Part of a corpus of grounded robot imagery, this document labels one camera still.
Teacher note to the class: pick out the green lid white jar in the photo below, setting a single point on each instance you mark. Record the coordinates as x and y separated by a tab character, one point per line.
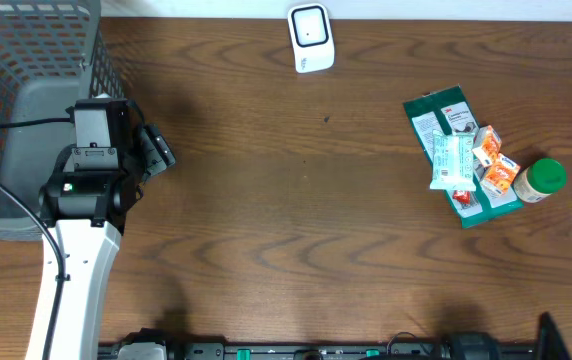
543	178

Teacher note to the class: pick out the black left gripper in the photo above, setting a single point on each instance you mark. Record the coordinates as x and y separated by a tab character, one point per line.
156	149

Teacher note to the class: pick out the white barcode scanner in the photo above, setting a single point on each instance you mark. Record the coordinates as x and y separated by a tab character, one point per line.
311	38

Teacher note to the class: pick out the small orange carton box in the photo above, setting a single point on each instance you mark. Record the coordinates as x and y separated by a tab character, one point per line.
486	146

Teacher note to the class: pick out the mint green wipes packet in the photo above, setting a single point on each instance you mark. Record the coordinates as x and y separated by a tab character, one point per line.
452	162

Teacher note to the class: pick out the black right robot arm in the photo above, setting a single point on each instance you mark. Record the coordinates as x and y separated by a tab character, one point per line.
481	346

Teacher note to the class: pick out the red stick packet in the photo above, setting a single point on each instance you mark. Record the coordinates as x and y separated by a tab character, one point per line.
463	197

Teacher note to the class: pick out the grey plastic mesh basket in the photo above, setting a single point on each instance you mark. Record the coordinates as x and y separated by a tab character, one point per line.
51	55

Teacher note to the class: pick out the green 3M package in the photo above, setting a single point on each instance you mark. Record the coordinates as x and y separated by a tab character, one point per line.
449	111

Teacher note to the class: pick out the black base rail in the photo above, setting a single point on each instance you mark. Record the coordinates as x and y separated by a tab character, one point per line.
398	349

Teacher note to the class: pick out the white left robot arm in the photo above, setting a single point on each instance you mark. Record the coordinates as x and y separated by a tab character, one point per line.
83	207

